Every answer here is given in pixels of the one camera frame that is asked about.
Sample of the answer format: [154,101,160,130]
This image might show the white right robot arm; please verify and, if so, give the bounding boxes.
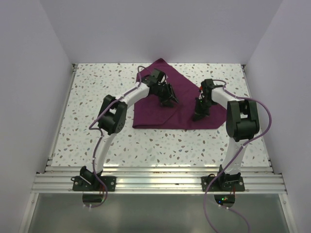
[192,79,259,191]

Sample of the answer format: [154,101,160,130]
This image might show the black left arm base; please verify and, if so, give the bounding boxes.
[70,170,117,192]

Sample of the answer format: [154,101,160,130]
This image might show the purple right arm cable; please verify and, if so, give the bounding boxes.
[201,79,272,233]

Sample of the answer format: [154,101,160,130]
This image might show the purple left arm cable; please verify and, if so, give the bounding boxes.
[88,65,151,209]

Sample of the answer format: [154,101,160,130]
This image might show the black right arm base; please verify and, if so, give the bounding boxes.
[201,172,245,192]

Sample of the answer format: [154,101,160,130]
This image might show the purple cloth mat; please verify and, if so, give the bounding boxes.
[133,58,226,130]

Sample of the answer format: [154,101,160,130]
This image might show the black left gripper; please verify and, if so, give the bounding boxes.
[154,83,179,107]

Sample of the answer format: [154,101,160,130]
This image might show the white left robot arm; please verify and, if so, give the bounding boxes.
[80,68,178,191]

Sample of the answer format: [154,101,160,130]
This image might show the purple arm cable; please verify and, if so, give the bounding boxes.
[88,65,151,209]
[201,79,272,233]

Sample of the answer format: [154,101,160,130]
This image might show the aluminium rail frame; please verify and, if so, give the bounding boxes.
[31,63,289,195]

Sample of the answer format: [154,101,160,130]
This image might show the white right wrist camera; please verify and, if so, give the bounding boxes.
[199,86,204,94]

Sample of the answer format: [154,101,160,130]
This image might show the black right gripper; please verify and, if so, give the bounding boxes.
[193,98,215,122]

